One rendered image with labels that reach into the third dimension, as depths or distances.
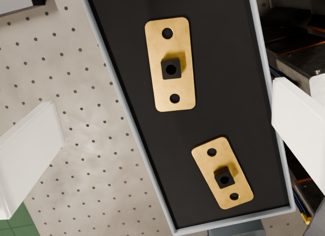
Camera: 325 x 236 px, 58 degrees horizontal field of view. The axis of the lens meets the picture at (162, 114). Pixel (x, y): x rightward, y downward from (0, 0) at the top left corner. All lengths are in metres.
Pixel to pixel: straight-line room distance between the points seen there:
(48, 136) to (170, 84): 0.14
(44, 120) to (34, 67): 0.66
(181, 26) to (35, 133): 0.16
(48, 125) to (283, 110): 0.13
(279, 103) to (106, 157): 0.73
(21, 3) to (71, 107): 0.28
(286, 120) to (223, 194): 0.18
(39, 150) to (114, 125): 0.65
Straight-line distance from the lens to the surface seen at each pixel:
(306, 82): 0.36
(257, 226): 0.41
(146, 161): 0.30
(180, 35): 0.26
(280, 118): 0.17
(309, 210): 0.58
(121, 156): 0.86
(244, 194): 0.34
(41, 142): 0.17
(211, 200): 0.34
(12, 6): 0.75
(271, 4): 0.74
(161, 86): 0.27
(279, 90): 0.17
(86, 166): 0.90
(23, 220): 2.17
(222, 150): 0.30
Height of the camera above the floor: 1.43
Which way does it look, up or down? 68 degrees down
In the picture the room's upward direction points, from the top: 173 degrees counter-clockwise
